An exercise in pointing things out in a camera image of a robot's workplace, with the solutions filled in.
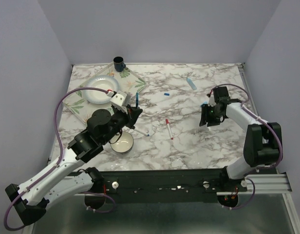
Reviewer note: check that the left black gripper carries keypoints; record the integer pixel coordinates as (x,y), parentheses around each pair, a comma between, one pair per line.
(131,116)

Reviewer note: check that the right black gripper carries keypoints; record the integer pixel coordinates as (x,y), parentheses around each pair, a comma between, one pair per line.
(205,117)

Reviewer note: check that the blue gel pen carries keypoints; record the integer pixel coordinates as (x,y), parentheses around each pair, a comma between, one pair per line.
(137,100)

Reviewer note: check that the white marker blue tip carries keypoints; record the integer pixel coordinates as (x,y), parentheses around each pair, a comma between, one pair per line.
(143,133)

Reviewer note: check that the white marker red tip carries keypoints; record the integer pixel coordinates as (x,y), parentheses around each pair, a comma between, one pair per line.
(169,129)

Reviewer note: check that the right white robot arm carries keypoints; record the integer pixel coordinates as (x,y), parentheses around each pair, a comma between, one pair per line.
(263,141)

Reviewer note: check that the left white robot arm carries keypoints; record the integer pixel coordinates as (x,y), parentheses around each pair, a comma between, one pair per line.
(32,198)

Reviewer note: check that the white dark-rimmed bowl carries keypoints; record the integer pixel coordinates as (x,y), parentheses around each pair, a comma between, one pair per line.
(122,143)

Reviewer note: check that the light blue marker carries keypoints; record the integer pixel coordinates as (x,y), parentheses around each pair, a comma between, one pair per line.
(191,84)

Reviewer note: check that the dark blue mug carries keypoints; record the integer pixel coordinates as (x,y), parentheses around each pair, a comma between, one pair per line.
(119,64)

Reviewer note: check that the floral serving tray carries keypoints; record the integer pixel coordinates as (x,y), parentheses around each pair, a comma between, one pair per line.
(83,103)

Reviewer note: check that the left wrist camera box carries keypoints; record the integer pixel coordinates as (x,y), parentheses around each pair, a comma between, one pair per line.
(120,99)

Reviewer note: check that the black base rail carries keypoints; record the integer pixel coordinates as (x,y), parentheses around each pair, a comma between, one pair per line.
(167,186)

